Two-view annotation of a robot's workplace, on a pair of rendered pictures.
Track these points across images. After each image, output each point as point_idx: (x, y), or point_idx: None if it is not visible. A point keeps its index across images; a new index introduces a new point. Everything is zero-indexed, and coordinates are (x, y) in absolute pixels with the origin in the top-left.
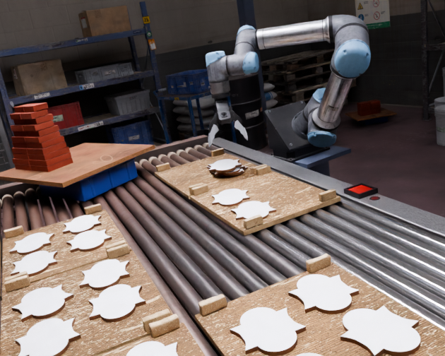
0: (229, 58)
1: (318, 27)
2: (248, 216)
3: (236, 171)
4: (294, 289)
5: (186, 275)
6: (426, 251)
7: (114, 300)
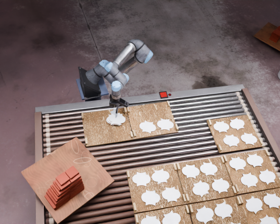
0: (122, 82)
1: (132, 50)
2: (170, 126)
3: None
4: (216, 131)
5: (191, 152)
6: (206, 102)
7: (208, 169)
